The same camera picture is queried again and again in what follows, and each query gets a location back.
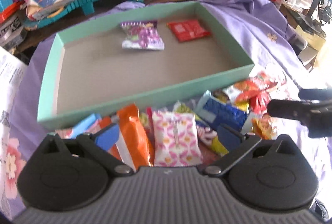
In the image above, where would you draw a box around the orange white long snack packet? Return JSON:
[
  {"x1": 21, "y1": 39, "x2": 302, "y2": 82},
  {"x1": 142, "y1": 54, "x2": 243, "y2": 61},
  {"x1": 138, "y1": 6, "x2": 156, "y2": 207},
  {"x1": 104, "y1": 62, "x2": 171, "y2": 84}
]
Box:
[{"x1": 223, "y1": 71, "x2": 278, "y2": 107}]

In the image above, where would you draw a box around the white printed paper sheet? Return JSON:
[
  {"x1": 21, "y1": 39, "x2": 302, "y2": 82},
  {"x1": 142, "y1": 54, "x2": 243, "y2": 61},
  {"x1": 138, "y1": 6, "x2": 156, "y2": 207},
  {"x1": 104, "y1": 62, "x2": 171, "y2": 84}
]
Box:
[{"x1": 0, "y1": 47, "x2": 28, "y2": 113}]

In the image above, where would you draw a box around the red bright snack packet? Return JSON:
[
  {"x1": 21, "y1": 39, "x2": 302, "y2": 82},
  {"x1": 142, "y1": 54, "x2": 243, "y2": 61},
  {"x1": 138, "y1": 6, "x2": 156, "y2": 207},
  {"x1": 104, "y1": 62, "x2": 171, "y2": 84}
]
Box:
[{"x1": 249, "y1": 91, "x2": 271, "y2": 114}]

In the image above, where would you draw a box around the orange yellow chips bag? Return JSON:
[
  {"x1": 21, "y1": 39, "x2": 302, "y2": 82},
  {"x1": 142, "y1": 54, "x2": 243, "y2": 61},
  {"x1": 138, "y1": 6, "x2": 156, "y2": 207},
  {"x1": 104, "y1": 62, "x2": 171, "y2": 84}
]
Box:
[{"x1": 251, "y1": 113, "x2": 277, "y2": 140}]

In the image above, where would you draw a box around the light blue pink snack packet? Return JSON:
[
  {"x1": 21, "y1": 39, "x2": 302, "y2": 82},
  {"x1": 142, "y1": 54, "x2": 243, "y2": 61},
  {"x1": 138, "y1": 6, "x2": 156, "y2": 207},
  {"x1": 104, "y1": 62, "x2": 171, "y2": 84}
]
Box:
[{"x1": 55, "y1": 113, "x2": 102, "y2": 138}]

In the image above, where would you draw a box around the orange foil snack packet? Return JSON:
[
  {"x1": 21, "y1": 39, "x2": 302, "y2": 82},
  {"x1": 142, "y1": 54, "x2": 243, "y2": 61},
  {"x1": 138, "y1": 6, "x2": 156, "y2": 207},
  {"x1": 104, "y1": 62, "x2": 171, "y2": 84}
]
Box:
[{"x1": 116, "y1": 104, "x2": 154, "y2": 171}]

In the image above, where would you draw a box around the purple floral cloth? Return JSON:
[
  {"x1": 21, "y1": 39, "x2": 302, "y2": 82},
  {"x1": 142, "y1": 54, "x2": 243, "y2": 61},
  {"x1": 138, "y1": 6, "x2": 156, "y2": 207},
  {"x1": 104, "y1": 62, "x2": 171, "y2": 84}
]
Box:
[{"x1": 1, "y1": 0, "x2": 331, "y2": 218}]

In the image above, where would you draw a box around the purple grape candy packet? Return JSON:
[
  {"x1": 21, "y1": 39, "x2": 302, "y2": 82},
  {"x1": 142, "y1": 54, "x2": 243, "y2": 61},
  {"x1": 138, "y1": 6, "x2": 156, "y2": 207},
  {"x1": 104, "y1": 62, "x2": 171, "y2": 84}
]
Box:
[{"x1": 120, "y1": 20, "x2": 165, "y2": 51}]

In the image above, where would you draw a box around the mint green cardboard box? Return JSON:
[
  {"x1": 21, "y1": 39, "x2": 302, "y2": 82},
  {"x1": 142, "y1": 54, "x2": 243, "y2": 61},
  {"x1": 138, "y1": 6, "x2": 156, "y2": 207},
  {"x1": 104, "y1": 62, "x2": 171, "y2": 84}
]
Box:
[{"x1": 37, "y1": 1, "x2": 254, "y2": 130}]

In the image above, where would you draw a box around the pink patterned snack packet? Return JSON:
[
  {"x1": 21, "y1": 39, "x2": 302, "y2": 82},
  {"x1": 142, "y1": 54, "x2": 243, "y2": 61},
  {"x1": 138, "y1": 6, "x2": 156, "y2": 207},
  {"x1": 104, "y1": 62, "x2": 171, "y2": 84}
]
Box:
[{"x1": 152, "y1": 111, "x2": 203, "y2": 167}]

